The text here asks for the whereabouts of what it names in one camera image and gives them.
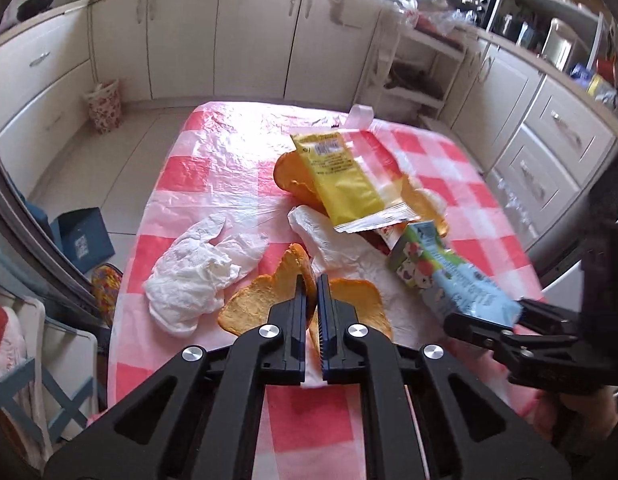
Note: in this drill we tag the blue box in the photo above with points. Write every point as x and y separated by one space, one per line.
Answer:
84 240

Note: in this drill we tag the floral slipper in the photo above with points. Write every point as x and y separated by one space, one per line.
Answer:
108 292

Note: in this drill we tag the red white checked tablecloth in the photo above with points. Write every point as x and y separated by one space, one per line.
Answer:
214 160

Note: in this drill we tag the crumpled white tissue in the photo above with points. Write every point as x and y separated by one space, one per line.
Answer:
189 280

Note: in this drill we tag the floral bag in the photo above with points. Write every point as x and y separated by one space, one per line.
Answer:
105 107

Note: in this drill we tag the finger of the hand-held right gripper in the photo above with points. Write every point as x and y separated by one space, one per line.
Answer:
549 316
481 332

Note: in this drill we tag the white shelf rack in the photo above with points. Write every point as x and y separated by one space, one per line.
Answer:
424 65

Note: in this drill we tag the white paper napkin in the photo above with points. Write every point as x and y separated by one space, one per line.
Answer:
349 255

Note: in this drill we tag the yellow snack packet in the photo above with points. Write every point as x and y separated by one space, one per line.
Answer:
339 175

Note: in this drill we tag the silver kitchen appliance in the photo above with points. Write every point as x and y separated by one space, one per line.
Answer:
564 42

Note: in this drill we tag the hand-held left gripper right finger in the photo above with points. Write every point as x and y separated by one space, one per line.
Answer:
325 310

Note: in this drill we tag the white drawer cabinet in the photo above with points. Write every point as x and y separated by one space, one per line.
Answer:
544 135

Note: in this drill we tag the red white cloth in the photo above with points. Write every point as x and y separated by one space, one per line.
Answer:
4 335

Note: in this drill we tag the grey door frame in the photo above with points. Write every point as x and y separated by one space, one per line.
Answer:
34 240

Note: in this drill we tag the person's right hand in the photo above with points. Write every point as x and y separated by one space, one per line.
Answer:
586 420

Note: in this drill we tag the black pan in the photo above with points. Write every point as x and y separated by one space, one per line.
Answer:
36 2

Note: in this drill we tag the clear plastic bag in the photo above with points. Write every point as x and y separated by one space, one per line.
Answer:
454 20

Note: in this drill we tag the white kitchen cabinets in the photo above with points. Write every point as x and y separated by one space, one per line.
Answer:
189 35

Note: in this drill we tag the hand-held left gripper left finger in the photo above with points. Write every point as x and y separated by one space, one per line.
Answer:
301 310

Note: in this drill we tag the blue drink carton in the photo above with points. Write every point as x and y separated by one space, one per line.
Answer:
454 280

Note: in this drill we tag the blue white folding chair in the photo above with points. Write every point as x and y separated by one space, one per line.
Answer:
64 400

